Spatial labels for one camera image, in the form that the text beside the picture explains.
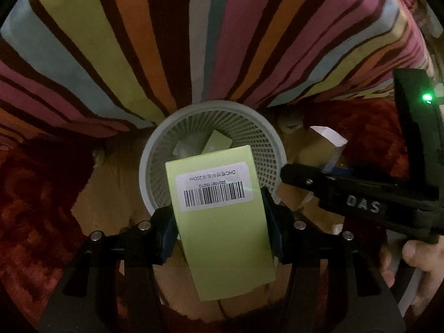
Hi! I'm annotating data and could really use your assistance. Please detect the white plastic bag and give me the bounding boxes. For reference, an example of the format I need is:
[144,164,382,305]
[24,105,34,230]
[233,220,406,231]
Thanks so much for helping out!
[173,138,203,159]

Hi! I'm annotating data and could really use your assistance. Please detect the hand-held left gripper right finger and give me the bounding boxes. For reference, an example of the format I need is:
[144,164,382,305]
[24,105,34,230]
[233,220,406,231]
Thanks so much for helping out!
[260,186,407,333]

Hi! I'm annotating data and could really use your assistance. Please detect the person's right hand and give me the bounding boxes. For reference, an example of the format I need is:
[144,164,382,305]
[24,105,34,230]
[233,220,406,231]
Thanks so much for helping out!
[378,238,444,317]

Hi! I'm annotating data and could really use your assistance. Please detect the white mesh wastebasket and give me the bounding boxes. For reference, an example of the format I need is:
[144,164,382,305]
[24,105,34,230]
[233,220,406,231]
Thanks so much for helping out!
[139,100,288,217]

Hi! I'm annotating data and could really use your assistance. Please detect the light green box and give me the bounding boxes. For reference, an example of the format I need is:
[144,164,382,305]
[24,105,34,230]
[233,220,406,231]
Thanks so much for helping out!
[202,130,233,155]
[164,144,279,302]

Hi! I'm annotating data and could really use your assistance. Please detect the striped bedsheet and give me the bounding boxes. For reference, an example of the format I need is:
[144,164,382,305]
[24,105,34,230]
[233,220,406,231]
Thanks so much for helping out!
[0,0,430,143]

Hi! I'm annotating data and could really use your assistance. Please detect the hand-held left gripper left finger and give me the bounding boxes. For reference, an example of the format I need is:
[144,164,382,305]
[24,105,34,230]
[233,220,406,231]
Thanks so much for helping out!
[37,205,178,333]

